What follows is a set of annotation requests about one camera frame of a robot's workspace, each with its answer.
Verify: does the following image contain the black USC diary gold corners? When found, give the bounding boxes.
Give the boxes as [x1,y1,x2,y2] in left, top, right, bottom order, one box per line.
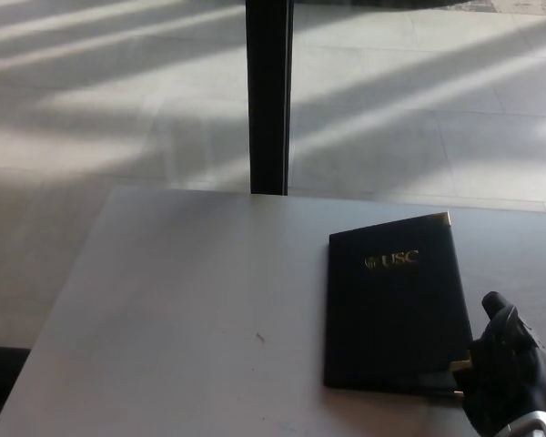
[322,210,476,399]

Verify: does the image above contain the black window pillar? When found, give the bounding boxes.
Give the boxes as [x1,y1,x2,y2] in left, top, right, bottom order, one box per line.
[244,0,296,197]

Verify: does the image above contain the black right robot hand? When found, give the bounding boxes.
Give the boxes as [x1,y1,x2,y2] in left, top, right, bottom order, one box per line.
[452,290,546,432]

